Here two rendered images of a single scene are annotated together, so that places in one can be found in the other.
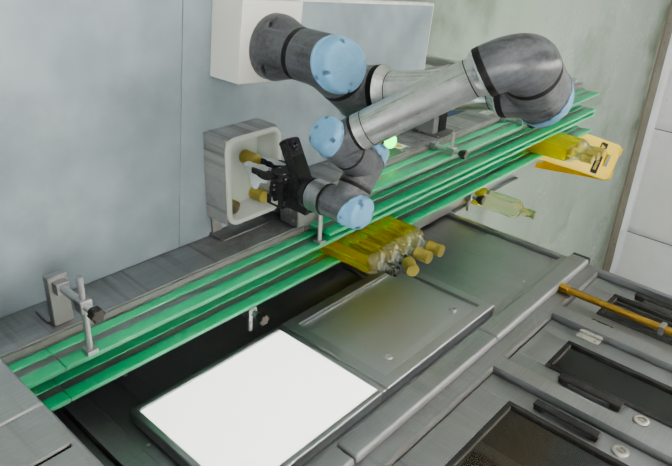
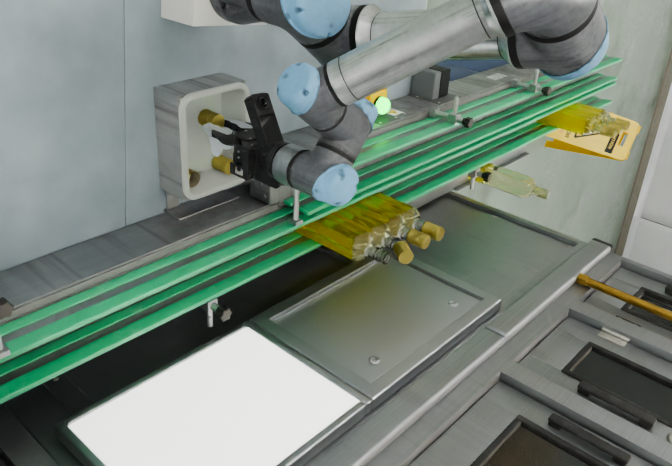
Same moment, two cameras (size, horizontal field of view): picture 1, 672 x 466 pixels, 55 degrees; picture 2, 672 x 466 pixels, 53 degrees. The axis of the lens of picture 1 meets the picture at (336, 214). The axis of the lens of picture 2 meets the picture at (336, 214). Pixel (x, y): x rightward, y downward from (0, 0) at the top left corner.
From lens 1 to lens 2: 0.21 m
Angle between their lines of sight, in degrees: 1
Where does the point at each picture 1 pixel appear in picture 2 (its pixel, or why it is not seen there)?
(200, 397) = (143, 409)
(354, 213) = (333, 185)
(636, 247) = (650, 235)
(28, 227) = not seen: outside the picture
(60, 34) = not seen: outside the picture
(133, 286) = (63, 272)
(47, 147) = not seen: outside the picture
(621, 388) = (652, 400)
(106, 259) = (31, 239)
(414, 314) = (407, 308)
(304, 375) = (272, 382)
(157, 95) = (93, 38)
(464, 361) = (466, 366)
